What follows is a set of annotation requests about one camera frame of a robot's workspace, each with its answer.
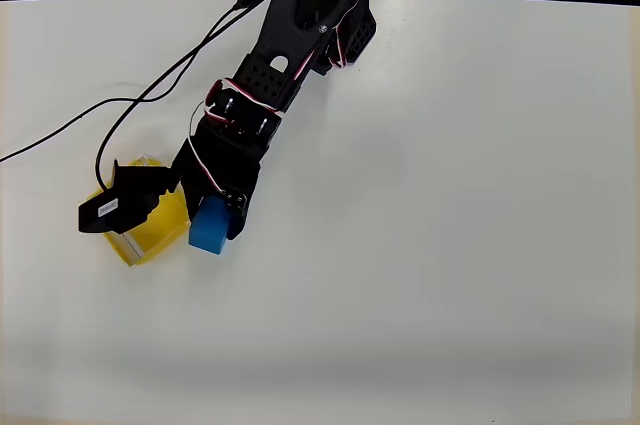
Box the blue cube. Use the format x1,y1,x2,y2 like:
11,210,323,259
188,196,232,255

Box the yellow transparent container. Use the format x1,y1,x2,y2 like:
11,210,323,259
96,154,192,269

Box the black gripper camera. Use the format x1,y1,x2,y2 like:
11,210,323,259
77,158,182,235

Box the black camera cable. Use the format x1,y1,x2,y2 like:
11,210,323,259
94,0,274,192

